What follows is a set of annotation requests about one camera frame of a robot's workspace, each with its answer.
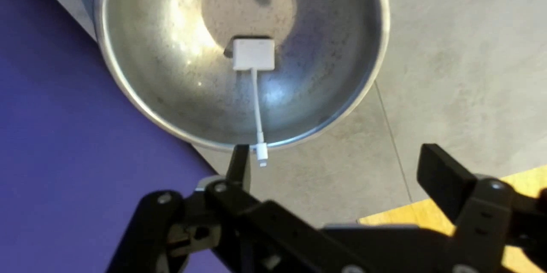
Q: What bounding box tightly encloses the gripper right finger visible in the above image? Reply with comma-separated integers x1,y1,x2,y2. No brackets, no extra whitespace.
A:
416,144,547,273

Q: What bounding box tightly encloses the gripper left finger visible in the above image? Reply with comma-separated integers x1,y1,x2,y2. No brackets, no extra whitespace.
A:
106,144,368,273

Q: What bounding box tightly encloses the white dongle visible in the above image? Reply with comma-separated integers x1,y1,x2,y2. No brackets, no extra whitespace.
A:
232,38,276,167

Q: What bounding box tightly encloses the steel bowl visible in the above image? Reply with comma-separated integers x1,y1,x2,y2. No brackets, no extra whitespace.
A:
93,0,390,152

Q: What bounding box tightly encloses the purple mat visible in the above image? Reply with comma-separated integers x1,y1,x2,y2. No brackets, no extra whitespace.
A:
0,0,233,273

